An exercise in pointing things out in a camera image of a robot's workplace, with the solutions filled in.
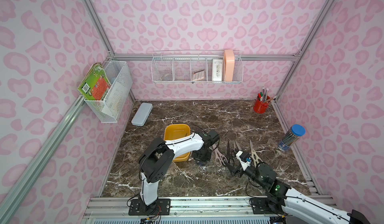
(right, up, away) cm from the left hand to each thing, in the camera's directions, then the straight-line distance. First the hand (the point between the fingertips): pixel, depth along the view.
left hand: (205, 158), depth 87 cm
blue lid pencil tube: (+46, +14, -7) cm, 49 cm away
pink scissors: (+9, 0, +1) cm, 9 cm away
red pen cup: (+41, +31, +22) cm, 56 cm away
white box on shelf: (+8, +53, +5) cm, 54 cm away
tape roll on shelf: (-24, +49, +5) cm, 54 cm away
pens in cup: (+43, +39, +20) cm, 61 cm away
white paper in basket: (-49, +32, -6) cm, 59 cm away
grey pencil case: (-45, +26, +24) cm, 57 cm away
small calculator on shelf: (-3, +50, +7) cm, 51 cm away
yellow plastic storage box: (-19, +14, +11) cm, 27 cm away
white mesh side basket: (-53, +49, +6) cm, 72 cm away
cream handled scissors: (+30, +1, +3) cm, 30 cm away
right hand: (+13, +5, -10) cm, 17 cm away
